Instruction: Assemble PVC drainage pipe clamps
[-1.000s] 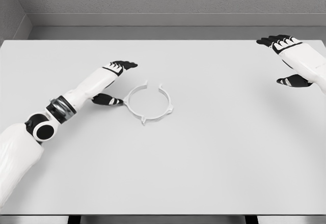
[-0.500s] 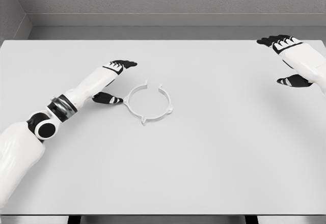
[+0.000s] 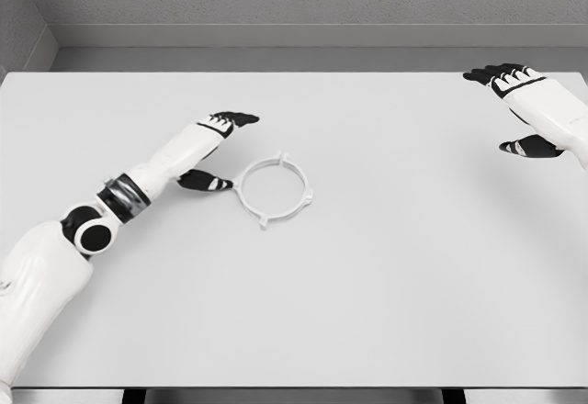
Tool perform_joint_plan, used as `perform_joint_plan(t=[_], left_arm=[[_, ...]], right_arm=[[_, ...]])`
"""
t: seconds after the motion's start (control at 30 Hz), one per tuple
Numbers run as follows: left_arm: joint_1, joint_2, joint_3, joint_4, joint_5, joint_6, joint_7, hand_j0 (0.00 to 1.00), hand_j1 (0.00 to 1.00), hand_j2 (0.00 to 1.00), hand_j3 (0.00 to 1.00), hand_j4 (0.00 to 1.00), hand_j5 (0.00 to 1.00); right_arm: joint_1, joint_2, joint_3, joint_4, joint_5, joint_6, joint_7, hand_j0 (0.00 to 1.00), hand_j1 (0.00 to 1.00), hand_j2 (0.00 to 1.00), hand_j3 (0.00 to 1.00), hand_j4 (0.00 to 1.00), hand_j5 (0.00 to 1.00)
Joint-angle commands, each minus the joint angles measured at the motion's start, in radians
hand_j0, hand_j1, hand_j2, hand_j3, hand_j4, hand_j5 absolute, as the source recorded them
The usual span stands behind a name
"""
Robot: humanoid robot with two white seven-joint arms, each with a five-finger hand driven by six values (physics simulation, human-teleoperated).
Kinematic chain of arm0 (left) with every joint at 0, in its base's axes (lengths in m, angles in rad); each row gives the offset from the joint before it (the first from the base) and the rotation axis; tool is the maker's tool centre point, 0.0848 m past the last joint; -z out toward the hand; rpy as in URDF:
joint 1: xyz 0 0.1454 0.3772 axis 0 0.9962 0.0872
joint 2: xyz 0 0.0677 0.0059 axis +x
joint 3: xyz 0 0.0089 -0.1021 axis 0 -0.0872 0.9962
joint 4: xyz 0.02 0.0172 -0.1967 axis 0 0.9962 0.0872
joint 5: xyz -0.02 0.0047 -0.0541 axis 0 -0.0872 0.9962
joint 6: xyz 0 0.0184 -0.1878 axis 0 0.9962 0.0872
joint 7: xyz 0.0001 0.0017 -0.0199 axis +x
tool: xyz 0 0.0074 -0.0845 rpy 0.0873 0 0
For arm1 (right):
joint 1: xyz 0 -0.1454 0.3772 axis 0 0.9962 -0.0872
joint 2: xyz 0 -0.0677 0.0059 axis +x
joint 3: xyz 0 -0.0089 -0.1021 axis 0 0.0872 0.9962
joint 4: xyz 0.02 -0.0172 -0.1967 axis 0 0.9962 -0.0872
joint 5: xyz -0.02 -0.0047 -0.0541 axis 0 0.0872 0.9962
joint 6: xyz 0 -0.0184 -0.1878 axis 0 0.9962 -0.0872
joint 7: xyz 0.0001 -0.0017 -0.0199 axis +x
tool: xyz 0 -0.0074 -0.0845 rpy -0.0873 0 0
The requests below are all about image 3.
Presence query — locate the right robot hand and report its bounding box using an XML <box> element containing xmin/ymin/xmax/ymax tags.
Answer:
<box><xmin>462</xmin><ymin>62</ymin><xmax>582</xmax><ymax>159</ymax></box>

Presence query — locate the white ring pipe clamp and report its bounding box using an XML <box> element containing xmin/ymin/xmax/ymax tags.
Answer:
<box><xmin>232</xmin><ymin>149</ymin><xmax>316</xmax><ymax>231</ymax></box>

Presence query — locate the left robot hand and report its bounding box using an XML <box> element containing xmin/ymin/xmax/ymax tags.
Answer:
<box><xmin>153</xmin><ymin>110</ymin><xmax>261</xmax><ymax>193</ymax></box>

